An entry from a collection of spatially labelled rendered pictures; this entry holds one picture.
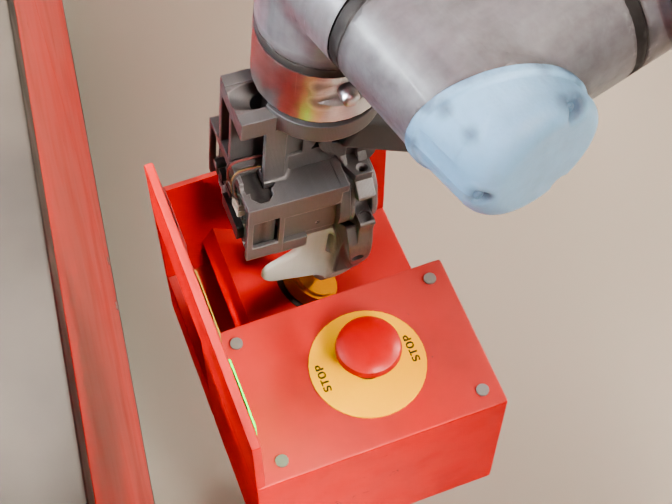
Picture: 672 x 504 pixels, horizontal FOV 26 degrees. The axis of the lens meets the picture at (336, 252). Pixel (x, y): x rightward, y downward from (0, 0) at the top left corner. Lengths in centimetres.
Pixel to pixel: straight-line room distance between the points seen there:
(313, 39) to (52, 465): 26
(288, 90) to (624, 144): 123
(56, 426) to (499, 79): 30
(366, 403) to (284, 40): 25
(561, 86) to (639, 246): 124
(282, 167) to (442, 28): 20
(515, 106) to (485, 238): 122
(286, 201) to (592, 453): 97
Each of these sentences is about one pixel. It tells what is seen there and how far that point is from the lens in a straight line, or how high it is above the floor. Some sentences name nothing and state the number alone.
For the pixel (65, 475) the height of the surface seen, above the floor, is 87.
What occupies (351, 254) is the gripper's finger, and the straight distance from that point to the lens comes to 88.
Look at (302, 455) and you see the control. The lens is 86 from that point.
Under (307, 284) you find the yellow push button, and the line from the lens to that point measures 97.
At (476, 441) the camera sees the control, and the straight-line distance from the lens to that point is 92.
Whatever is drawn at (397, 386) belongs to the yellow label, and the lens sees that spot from 88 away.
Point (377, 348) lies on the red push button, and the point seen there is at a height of 81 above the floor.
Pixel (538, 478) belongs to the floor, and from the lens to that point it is 171.
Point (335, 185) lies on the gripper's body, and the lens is 83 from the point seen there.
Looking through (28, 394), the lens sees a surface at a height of 88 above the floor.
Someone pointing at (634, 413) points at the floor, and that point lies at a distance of 176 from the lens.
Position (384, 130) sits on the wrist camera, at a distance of 82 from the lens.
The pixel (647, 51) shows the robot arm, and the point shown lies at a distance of 70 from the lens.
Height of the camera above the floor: 158
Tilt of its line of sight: 60 degrees down
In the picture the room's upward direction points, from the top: straight up
